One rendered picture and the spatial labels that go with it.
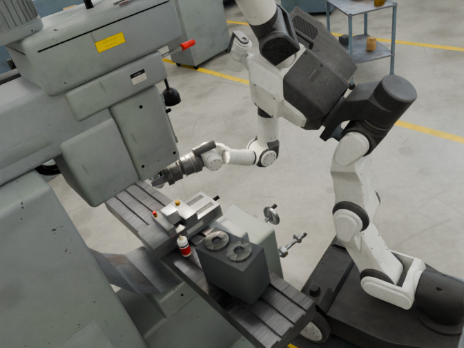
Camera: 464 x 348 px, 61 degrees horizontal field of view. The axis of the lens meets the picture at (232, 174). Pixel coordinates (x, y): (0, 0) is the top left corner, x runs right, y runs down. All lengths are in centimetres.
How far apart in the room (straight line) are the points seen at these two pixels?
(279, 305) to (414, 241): 162
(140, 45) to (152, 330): 112
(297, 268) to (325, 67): 168
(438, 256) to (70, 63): 237
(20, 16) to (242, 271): 95
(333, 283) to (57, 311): 114
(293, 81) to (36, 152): 79
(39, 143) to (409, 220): 246
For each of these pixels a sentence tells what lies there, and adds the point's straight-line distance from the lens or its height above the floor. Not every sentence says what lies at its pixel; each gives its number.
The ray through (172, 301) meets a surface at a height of 79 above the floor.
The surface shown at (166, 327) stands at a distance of 180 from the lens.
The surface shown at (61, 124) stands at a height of 165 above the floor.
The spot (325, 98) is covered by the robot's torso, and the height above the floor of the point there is 151.
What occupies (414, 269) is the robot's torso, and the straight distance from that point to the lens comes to 177.
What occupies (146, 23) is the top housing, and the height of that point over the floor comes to 182.
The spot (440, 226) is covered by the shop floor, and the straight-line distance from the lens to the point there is 302.
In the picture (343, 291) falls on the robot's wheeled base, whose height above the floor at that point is 57.
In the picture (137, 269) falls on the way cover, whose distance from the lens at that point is 178.
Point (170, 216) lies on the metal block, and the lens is 168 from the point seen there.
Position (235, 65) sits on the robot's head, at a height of 159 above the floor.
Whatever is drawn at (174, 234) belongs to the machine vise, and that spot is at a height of 99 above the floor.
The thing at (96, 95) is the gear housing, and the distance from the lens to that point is 125.
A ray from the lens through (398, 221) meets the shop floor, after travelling 301.
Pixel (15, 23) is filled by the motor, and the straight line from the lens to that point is 119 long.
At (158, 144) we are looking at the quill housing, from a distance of 141.
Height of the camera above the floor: 210
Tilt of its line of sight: 36 degrees down
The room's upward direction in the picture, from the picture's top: 14 degrees counter-clockwise
